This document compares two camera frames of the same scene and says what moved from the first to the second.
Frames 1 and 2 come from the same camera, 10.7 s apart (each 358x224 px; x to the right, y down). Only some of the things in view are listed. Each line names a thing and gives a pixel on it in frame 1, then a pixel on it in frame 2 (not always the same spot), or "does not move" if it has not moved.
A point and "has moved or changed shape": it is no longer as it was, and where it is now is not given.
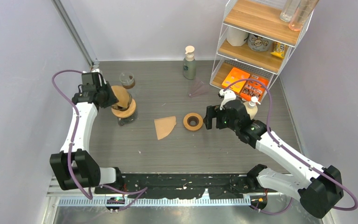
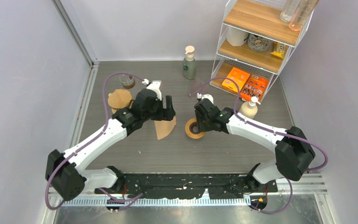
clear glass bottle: (289, 9) does not move
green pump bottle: (189, 65) does not move
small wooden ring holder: (193, 128) has moved or changed shape
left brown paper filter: (164, 126) does not move
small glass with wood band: (127, 80) does not move
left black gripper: (113, 99) -> (169, 112)
